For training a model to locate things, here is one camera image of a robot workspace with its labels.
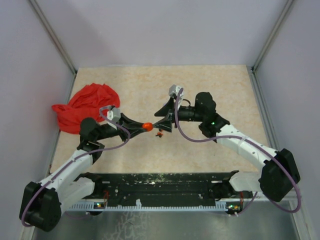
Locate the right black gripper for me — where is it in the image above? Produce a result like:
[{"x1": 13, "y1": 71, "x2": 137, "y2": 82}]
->
[{"x1": 152, "y1": 96, "x2": 205, "y2": 133}]

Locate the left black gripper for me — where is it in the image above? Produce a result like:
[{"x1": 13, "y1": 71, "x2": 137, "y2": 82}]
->
[{"x1": 95, "y1": 112, "x2": 147, "y2": 142}]

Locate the orange round case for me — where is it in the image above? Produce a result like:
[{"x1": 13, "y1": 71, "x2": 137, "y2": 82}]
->
[{"x1": 142, "y1": 122, "x2": 154, "y2": 132}]

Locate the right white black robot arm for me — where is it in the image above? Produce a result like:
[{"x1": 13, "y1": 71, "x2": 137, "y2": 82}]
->
[{"x1": 154, "y1": 91, "x2": 301, "y2": 202}]

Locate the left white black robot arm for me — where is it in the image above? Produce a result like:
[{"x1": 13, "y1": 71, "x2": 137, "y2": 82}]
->
[{"x1": 19, "y1": 108, "x2": 153, "y2": 232}]

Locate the red crumpled cloth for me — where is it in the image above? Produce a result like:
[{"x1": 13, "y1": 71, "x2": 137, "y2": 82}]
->
[{"x1": 51, "y1": 83, "x2": 120, "y2": 135}]

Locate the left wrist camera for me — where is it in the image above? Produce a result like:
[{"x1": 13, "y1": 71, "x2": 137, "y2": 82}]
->
[{"x1": 107, "y1": 107, "x2": 121, "y2": 123}]

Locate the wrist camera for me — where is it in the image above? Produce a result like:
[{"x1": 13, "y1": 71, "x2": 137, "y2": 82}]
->
[
  {"x1": 168, "y1": 84, "x2": 184, "y2": 99},
  {"x1": 107, "y1": 107, "x2": 121, "y2": 123}
]

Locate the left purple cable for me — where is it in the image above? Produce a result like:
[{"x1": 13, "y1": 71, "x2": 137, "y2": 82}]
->
[{"x1": 20, "y1": 105, "x2": 131, "y2": 227}]

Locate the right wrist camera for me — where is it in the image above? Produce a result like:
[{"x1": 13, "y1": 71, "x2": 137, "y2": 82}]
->
[{"x1": 168, "y1": 84, "x2": 184, "y2": 99}]

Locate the white slotted cable duct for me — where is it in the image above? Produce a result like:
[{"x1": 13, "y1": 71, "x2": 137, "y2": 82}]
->
[{"x1": 67, "y1": 199, "x2": 242, "y2": 213}]

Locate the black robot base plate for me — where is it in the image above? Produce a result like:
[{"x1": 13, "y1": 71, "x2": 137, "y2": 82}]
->
[{"x1": 80, "y1": 171, "x2": 253, "y2": 207}]

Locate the aluminium rail right side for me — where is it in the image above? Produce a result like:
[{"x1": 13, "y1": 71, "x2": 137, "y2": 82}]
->
[{"x1": 247, "y1": 66, "x2": 280, "y2": 150}]

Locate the left aluminium frame post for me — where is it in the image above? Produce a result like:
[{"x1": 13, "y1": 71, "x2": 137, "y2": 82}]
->
[{"x1": 27, "y1": 0, "x2": 78, "y2": 76}]

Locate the aluminium frame post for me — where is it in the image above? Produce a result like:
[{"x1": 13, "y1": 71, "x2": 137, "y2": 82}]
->
[
  {"x1": 27, "y1": 0, "x2": 78, "y2": 76},
  {"x1": 251, "y1": 0, "x2": 296, "y2": 74}
]

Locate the right aluminium frame post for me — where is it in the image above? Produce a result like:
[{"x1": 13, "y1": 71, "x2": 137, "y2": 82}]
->
[{"x1": 251, "y1": 0, "x2": 296, "y2": 74}]

